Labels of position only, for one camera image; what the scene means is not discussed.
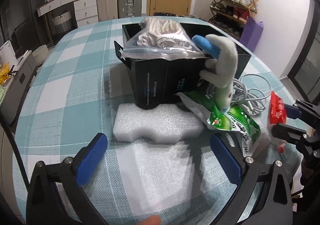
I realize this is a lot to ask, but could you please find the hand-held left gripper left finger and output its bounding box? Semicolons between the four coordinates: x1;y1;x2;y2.
26;132;108;225

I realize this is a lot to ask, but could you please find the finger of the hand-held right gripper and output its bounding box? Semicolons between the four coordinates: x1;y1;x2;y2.
271;122;320;161
284;99;320;128

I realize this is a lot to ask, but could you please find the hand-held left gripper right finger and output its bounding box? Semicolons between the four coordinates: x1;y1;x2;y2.
210;133;293;225

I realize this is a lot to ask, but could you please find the red snack packet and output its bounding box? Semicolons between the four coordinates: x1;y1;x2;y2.
267;91;288;126

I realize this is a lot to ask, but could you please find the white cable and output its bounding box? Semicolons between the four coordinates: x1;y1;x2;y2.
206;74;273;117

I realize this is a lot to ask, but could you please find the grey and blue plush toy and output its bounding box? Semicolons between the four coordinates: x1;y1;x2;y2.
192;34;238;113

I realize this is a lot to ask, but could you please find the black cardboard box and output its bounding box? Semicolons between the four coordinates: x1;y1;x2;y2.
114;22;252;111

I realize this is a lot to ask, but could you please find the thin white foam sheet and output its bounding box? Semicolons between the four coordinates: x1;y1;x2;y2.
122;140;200;217

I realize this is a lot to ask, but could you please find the white foam block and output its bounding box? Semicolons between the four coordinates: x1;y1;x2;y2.
113;103;203;144

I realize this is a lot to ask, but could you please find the teal checked tablecloth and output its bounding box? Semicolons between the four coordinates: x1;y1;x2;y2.
12;16;304;225

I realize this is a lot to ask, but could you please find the purple bag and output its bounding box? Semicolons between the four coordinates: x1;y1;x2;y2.
239;21;264;53

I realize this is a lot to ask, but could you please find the grey chair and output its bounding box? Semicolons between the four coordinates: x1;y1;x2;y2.
0;40;38;125

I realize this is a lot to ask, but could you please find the white round stool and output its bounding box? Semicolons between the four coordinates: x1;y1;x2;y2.
32;44;52;66

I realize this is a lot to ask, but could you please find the yellow bag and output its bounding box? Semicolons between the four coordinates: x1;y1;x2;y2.
0;63;14;86

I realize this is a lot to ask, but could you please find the wooden shoe rack with shoes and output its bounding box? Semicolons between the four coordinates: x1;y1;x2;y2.
208;0;258;39

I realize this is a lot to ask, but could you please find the grey striped basket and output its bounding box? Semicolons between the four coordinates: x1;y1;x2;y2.
51;10;73;36

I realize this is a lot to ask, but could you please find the white drawer desk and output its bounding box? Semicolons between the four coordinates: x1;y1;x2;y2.
37;0;99;29

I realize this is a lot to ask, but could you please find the beige suitcase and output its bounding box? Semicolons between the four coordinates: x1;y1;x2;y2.
96;0;118;22

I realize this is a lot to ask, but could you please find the zip bag of white rope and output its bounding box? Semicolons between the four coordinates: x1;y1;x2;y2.
124;16;208;61

